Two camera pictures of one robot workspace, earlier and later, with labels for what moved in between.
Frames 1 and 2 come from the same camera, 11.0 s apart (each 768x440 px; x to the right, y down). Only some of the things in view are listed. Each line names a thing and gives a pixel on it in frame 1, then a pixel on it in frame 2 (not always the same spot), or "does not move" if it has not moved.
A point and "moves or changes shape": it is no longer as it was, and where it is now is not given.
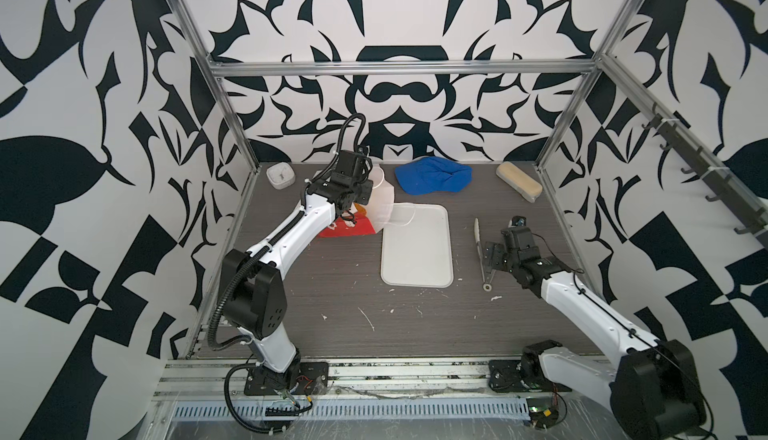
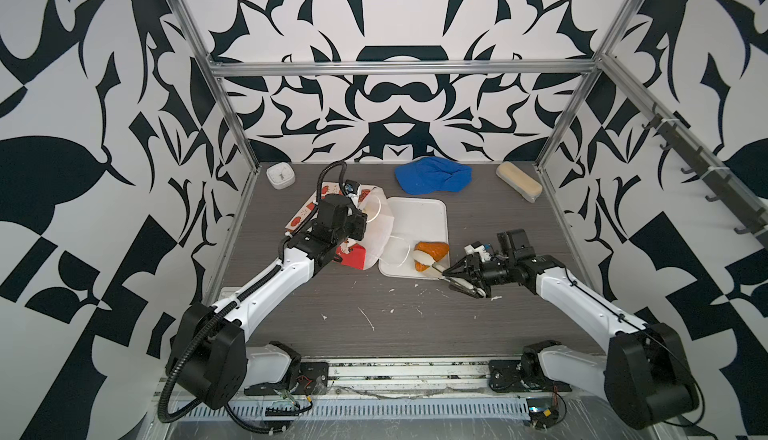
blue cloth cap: (433, 173) does not move
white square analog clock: (281, 175) does not move
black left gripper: (366, 190) -> (359, 219)
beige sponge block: (522, 183) does not move
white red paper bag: (365, 219) moves or changes shape
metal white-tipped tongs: (487, 286) moves or changes shape
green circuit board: (542, 412) does not move
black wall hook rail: (723, 185) does not move
